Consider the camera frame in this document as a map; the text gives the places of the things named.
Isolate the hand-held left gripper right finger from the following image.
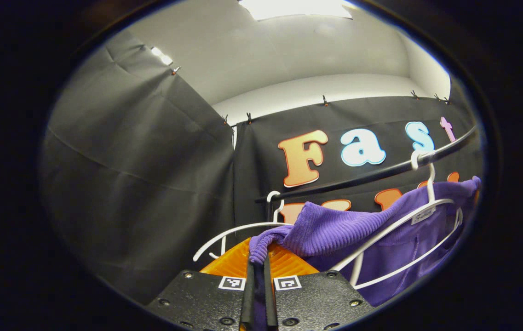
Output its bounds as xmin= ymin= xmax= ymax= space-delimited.
xmin=264 ymin=243 xmax=377 ymax=331

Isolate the row of backdrop clips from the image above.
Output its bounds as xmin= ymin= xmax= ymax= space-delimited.
xmin=172 ymin=66 xmax=451 ymax=126

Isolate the black clothes rail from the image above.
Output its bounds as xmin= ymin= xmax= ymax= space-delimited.
xmin=254 ymin=125 xmax=479 ymax=221

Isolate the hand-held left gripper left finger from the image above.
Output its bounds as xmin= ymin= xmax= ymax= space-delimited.
xmin=145 ymin=237 xmax=256 ymax=331

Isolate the small ceiling light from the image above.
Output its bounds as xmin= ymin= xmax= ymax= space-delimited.
xmin=151 ymin=46 xmax=174 ymax=66

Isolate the large ceiling light panel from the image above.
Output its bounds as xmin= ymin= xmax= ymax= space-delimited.
xmin=238 ymin=0 xmax=354 ymax=21

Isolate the white clothes hanger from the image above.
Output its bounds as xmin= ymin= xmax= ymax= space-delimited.
xmin=192 ymin=190 xmax=292 ymax=263
xmin=329 ymin=149 xmax=464 ymax=290

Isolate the black backdrop cloth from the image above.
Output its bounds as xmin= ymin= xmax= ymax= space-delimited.
xmin=40 ymin=30 xmax=485 ymax=306

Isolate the purple corduroy jacket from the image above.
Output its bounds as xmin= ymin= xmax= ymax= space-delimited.
xmin=249 ymin=176 xmax=483 ymax=331

